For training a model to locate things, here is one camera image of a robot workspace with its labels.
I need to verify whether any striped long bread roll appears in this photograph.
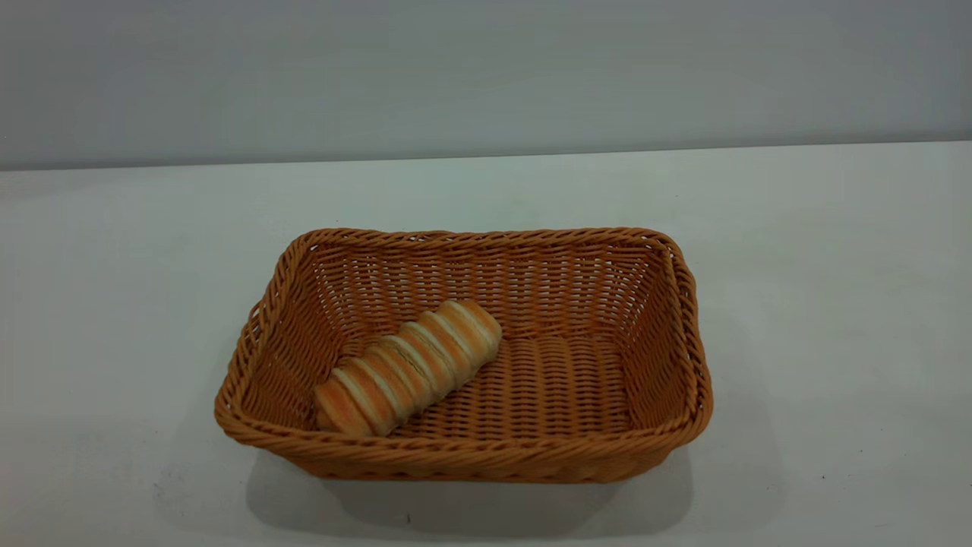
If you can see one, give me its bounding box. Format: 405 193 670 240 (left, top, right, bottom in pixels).
314 299 503 438

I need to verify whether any orange woven wicker basket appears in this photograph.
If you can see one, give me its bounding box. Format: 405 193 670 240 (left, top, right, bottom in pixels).
214 226 714 484

